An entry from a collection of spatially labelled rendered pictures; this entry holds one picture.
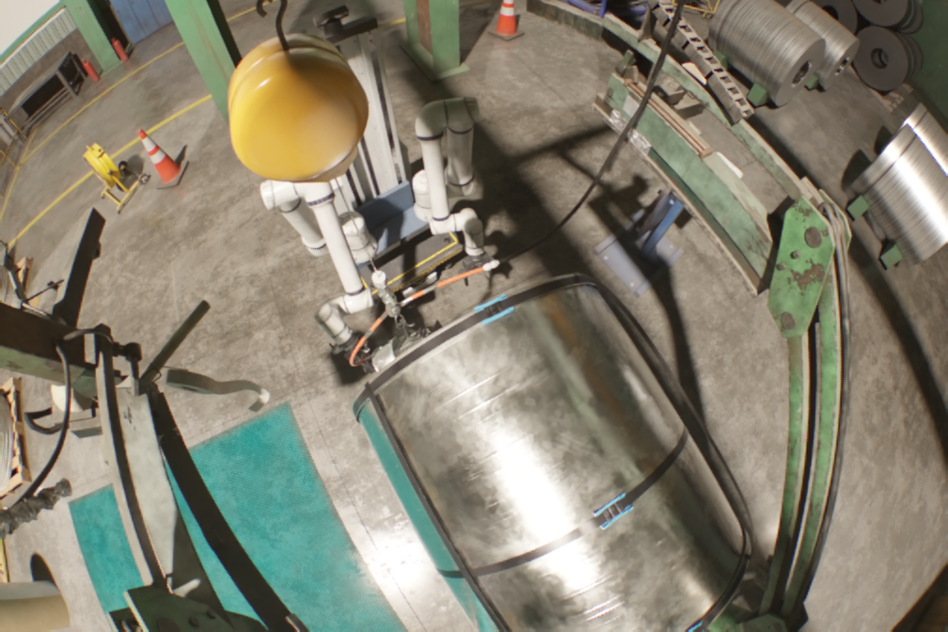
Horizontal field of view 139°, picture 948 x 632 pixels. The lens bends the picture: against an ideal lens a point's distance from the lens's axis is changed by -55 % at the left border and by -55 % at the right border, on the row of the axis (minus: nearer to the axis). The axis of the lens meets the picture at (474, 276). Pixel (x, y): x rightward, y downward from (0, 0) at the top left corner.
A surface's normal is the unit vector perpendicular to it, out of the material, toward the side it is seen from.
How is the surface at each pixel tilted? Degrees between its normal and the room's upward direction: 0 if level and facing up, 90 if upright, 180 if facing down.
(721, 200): 90
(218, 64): 90
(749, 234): 90
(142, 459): 50
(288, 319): 0
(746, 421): 0
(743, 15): 64
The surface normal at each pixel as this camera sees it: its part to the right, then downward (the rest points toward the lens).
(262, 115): 0.48, 0.79
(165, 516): 0.59, -0.73
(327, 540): 0.01, -0.44
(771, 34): -0.73, 0.10
